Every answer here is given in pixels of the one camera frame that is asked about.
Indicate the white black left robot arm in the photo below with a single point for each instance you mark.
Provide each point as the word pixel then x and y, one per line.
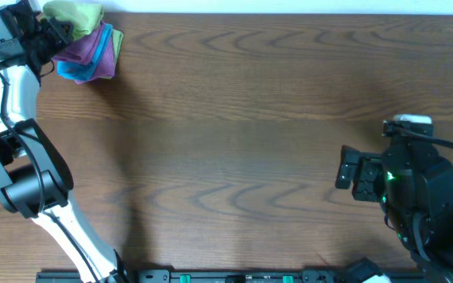
pixel 35 180

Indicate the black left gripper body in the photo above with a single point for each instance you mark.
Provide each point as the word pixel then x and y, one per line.
pixel 44 43

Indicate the light green microfiber cloth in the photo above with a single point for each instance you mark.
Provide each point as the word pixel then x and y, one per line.
pixel 85 17

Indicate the bottom green folded cloth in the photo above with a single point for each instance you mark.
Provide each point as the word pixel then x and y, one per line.
pixel 117 38

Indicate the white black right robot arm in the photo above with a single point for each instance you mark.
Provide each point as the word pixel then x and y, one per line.
pixel 430 242

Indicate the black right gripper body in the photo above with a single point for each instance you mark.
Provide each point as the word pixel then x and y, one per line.
pixel 370 184

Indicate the blue folded cloth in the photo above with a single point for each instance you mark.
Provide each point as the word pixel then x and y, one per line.
pixel 75 71

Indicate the lower purple folded cloth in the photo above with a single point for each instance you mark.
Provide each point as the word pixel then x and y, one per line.
pixel 106 65

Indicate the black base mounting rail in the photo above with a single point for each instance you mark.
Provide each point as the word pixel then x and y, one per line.
pixel 167 276

